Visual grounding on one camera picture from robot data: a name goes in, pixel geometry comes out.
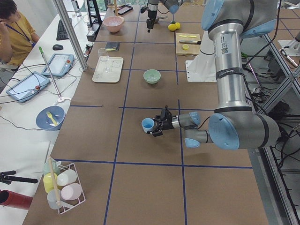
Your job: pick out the black computer mouse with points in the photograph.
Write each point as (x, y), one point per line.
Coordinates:
(57, 47)

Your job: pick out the yellow cup in rack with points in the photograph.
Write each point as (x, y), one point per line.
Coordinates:
(48, 182)

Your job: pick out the blue teach pendant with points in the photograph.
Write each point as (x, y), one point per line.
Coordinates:
(60, 64)
(28, 87)

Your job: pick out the yellow plastic knife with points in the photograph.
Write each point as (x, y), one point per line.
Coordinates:
(188, 36)

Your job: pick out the wooden cutting board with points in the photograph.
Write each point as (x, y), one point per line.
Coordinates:
(193, 49)

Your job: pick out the yellow plastic fork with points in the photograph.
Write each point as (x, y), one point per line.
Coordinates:
(50, 116)

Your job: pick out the yellow lemon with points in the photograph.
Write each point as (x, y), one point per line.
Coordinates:
(177, 24)
(172, 27)

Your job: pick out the light green ceramic bowl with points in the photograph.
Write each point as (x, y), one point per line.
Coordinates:
(151, 76)

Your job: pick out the clear ice cubes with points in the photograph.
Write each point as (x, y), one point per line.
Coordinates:
(113, 22)

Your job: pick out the aluminium frame post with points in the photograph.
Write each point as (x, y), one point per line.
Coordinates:
(71, 33)

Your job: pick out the black handled knife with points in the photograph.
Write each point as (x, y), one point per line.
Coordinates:
(191, 42)

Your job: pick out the metal tray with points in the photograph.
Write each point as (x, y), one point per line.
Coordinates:
(124, 9)

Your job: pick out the clear cup in rack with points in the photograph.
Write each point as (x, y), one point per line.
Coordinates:
(52, 201)

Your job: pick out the pink cup in rack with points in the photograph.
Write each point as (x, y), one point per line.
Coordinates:
(71, 191)

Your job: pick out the blue teach pendant far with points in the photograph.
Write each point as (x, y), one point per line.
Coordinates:
(60, 64)

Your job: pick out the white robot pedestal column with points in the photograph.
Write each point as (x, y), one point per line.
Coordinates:
(202, 67)

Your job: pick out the black tripod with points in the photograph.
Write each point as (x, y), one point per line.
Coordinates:
(8, 177)

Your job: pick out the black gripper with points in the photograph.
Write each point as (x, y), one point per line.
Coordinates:
(166, 124)
(151, 14)

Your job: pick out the light blue plastic cup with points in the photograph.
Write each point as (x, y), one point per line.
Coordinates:
(147, 124)

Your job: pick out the blue plastic bowl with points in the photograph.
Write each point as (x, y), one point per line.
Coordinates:
(43, 122)

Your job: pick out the red bottle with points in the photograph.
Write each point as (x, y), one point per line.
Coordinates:
(15, 200)

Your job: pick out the blue teach pendant near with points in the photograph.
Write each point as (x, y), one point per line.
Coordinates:
(28, 87)

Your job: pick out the white cup in rack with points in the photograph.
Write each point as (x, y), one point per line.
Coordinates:
(67, 177)

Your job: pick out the white wire dish rack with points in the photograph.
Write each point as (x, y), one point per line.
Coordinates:
(62, 186)

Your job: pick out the green tipped metal rod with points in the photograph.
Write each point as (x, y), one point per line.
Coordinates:
(53, 80)

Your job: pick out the cream bear tray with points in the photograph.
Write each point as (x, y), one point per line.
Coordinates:
(115, 64)

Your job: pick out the pink bowl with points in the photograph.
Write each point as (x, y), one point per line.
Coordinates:
(114, 29)

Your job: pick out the black keyboard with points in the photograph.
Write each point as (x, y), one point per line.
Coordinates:
(61, 32)

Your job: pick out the lemon slice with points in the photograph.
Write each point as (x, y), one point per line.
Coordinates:
(185, 47)

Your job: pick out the grey folded cloth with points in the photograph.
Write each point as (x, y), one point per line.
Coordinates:
(112, 45)

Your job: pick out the person in yellow shirt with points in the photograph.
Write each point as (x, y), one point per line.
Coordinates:
(17, 36)

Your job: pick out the wooden rack handle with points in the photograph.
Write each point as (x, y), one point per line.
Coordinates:
(54, 181)

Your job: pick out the clear wine glass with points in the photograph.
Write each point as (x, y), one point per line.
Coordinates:
(104, 57)

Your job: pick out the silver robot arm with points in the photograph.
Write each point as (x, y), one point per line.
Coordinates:
(172, 6)
(233, 124)

